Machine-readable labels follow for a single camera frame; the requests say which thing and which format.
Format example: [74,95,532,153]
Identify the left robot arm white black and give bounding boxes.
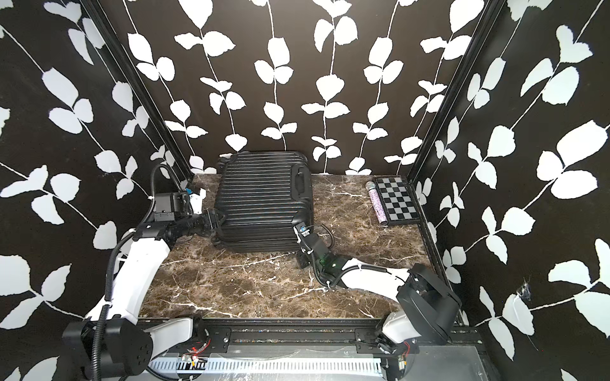
[62,209,226,380]

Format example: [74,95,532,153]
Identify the purple glitter tube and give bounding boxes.
[365,181,388,225]

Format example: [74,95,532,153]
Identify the black white checkered board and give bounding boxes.
[373,176,420,226]

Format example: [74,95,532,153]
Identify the white slotted cable duct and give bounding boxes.
[149,357,384,378]

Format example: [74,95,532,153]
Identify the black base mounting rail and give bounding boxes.
[142,317,487,356]

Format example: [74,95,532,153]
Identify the black ribbed hard-shell suitcase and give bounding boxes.
[212,151,314,253]

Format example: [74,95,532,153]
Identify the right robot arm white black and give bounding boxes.
[297,235,462,353]

